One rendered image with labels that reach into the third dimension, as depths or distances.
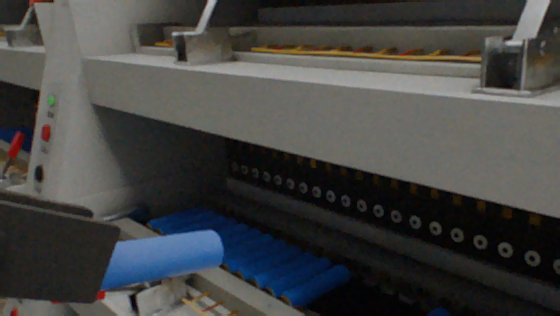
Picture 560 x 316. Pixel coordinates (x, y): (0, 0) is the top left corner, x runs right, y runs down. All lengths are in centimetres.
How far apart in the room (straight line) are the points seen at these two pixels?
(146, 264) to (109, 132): 39
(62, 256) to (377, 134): 15
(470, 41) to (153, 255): 21
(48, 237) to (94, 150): 40
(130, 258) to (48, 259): 3
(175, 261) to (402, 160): 12
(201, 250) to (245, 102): 14
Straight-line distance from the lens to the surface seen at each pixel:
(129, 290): 44
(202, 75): 39
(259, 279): 43
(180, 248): 24
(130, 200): 62
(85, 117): 59
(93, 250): 21
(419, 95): 25
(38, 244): 20
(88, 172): 60
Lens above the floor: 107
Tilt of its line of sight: 5 degrees down
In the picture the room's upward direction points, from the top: 12 degrees clockwise
